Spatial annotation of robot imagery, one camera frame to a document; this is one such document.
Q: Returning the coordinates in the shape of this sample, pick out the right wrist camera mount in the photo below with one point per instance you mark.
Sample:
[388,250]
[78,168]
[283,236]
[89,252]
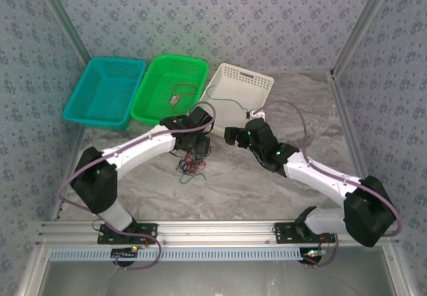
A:
[258,113]

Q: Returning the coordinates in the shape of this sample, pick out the aluminium mounting rail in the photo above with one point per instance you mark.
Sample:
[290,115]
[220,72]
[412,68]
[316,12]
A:
[217,231]

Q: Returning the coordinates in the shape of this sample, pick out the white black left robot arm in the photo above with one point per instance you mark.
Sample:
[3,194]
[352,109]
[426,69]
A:
[140,146]

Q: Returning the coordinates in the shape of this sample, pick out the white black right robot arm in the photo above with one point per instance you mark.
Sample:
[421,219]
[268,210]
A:
[320,176]

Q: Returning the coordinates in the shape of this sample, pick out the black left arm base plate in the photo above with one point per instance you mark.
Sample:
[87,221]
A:
[146,232]

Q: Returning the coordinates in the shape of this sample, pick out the small printed sticker label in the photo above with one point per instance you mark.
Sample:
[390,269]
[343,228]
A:
[173,100]

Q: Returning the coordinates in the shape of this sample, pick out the teal plastic basket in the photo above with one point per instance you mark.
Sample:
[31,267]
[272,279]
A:
[100,92]

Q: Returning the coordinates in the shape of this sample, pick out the aluminium corner post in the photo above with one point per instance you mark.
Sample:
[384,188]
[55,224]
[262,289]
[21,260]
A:
[63,12]
[362,22]

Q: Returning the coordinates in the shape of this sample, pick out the black controller board with LED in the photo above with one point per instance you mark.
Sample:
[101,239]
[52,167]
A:
[312,254]
[125,254]

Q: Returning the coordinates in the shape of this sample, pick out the green plastic basket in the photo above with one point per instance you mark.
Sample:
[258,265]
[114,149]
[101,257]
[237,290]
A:
[156,86]

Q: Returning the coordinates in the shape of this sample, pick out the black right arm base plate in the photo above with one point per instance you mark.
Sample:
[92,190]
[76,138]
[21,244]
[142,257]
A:
[283,234]

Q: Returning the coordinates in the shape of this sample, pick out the white plastic basket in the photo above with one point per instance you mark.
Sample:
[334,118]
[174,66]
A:
[233,86]

